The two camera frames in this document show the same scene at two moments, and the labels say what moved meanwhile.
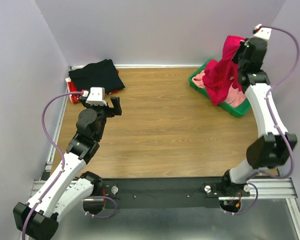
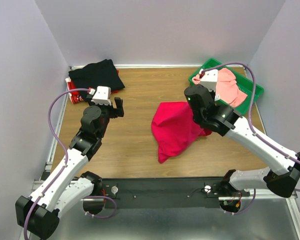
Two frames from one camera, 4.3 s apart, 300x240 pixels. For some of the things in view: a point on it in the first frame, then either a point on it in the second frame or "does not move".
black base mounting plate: x=162 y=193 does not move
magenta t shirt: x=220 y=76 → x=174 y=129
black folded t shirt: x=100 y=74 does not move
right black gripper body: x=237 y=58 → x=212 y=95
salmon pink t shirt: x=235 y=97 does not move
